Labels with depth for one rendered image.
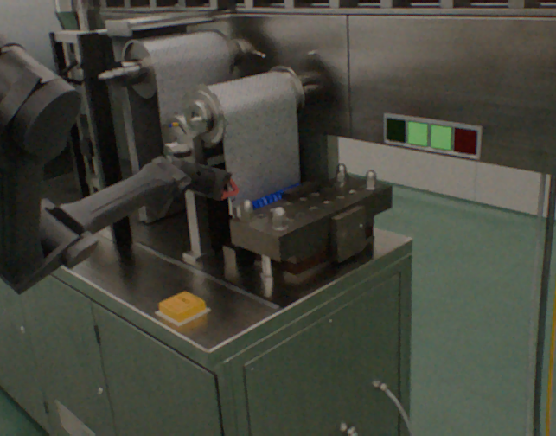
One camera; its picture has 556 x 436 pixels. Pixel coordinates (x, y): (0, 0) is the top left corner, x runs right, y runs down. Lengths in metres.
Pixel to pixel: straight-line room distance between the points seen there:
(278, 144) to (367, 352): 0.56
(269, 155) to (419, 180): 3.00
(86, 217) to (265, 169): 0.63
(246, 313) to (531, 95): 0.71
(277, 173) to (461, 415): 1.29
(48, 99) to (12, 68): 0.05
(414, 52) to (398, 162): 3.11
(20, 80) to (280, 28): 1.18
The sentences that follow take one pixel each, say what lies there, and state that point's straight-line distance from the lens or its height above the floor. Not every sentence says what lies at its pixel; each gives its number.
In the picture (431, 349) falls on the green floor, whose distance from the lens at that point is 2.87.
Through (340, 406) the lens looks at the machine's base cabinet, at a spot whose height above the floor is 0.56.
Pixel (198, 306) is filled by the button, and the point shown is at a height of 0.92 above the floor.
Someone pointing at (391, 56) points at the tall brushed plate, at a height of 1.35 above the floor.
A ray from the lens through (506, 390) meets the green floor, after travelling 2.68.
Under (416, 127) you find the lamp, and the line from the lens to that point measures 1.51.
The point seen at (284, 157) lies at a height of 1.12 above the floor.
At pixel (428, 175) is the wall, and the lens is 4.45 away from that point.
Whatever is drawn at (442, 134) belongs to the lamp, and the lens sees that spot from 1.47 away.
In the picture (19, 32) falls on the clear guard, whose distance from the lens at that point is 2.34.
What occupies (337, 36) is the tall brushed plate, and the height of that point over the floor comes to 1.39.
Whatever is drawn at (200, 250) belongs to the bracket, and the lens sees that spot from 1.60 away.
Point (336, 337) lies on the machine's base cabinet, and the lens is 1.53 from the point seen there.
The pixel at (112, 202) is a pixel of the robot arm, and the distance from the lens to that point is 1.12.
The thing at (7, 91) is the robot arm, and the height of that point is 1.48.
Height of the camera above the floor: 1.57
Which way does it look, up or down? 22 degrees down
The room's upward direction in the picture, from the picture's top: 4 degrees counter-clockwise
